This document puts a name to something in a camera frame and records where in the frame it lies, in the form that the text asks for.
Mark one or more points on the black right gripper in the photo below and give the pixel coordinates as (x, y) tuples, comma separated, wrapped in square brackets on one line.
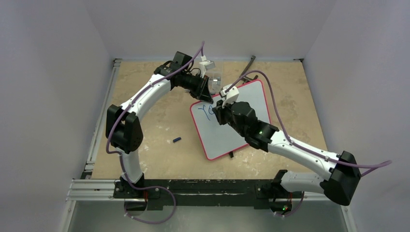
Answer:
[(221, 113)]

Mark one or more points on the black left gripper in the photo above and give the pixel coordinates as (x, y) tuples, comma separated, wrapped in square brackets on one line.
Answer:
[(202, 92)]

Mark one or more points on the pink framed whiteboard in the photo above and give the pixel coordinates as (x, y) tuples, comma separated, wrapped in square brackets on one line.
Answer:
[(218, 140)]

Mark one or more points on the blue marker cap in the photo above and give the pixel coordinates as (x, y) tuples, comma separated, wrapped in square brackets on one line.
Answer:
[(176, 139)]

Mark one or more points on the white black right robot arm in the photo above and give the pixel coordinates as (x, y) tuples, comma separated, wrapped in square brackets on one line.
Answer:
[(338, 174)]

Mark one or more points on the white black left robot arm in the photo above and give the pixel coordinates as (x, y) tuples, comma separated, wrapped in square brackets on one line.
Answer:
[(123, 122)]

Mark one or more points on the clear plastic screw box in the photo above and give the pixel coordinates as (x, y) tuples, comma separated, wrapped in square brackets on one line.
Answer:
[(215, 77)]

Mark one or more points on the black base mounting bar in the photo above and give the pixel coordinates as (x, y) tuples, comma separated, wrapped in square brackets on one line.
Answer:
[(157, 193)]

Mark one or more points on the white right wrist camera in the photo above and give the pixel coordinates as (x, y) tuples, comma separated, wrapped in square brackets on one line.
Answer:
[(228, 95)]

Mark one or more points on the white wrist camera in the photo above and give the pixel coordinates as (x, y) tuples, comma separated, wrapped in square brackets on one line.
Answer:
[(205, 65), (228, 95)]

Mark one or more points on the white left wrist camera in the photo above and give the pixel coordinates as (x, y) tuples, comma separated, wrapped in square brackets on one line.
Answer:
[(205, 65)]

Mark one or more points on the black metal bracket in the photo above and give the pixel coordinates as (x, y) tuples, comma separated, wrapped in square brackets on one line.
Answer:
[(247, 79)]

